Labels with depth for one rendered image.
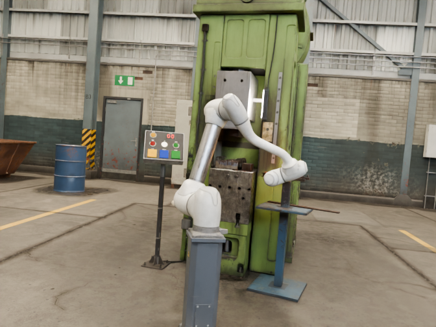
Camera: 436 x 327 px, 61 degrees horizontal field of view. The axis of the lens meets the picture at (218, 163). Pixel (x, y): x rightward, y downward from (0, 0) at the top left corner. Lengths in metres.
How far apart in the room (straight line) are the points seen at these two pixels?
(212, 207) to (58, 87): 8.98
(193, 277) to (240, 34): 2.21
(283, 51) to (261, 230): 1.58
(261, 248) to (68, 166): 4.88
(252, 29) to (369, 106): 6.40
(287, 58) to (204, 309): 2.18
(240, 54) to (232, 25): 0.27
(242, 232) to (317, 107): 6.47
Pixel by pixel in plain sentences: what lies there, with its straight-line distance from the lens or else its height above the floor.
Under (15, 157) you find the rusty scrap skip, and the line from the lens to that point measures 9.36.
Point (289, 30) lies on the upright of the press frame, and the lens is 3.46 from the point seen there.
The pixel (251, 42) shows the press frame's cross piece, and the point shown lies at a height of 2.05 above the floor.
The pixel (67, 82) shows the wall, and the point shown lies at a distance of 10.66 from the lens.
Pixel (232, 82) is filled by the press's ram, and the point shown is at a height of 1.66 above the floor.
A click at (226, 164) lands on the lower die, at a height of 0.96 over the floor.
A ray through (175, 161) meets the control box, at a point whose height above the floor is 0.95.
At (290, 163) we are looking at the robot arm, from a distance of 2.41.
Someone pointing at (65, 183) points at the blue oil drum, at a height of 0.16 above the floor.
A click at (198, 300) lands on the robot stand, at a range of 2.22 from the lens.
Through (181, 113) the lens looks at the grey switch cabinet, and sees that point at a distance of 8.82.
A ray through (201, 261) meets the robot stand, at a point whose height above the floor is 0.47.
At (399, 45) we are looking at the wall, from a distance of 10.18.
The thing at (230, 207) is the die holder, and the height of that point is 0.60.
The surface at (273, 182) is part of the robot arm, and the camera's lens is 2.42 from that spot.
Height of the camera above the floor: 1.13
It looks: 3 degrees down
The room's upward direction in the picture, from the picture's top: 4 degrees clockwise
